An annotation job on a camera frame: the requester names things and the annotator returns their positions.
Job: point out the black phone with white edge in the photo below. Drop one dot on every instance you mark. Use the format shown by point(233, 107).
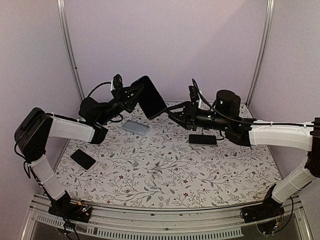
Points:
point(83, 159)

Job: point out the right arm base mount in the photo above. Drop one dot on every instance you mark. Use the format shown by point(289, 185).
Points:
point(261, 212)

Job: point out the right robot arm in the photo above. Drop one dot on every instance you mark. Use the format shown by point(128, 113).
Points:
point(224, 116)

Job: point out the floral patterned table mat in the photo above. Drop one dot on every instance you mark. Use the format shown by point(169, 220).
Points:
point(162, 170)

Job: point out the front aluminium rail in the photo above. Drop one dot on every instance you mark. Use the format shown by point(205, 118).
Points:
point(111, 222)

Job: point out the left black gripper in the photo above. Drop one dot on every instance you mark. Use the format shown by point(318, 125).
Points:
point(124, 98)

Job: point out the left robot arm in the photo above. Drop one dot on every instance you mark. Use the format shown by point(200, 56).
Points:
point(33, 133)

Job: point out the light blue phone case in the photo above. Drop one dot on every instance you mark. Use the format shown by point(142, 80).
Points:
point(135, 127)

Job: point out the aluminium frame post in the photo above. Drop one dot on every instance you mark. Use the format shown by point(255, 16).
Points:
point(270, 5)
point(62, 14)

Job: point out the left aluminium frame post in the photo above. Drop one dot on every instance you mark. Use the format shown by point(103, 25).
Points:
point(62, 14)

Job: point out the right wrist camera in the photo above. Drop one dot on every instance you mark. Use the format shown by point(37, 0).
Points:
point(194, 96)

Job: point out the right aluminium frame post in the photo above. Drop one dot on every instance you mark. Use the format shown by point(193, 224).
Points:
point(270, 5)

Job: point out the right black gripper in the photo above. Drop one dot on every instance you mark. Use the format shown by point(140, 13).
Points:
point(191, 118)

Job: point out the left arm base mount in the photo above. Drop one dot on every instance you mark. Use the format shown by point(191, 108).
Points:
point(80, 212)

